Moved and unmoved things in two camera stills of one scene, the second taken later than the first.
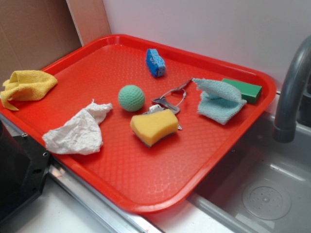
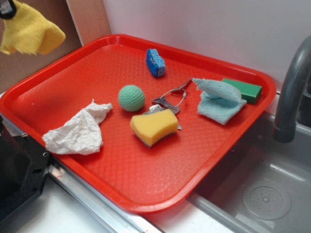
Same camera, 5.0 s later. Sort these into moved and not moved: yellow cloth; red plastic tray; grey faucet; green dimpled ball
Moved: yellow cloth
Not moved: red plastic tray; green dimpled ball; grey faucet
